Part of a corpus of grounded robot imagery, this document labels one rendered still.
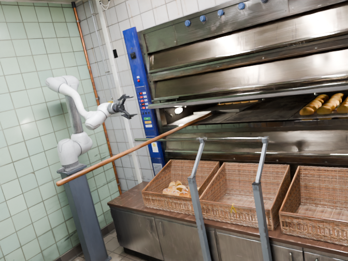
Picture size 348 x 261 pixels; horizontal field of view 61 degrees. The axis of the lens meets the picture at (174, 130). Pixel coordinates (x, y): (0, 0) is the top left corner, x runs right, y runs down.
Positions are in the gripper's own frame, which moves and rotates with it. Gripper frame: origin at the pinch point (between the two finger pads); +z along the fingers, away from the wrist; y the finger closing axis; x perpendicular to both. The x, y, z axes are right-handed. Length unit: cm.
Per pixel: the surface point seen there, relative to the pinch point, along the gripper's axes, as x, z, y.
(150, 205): -5, -12, 88
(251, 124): -55, 68, 32
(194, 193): 5, 47, 65
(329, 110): -71, 120, 28
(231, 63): -56, 58, -16
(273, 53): -56, 92, -18
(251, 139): -18, 84, 33
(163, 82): -58, -15, -12
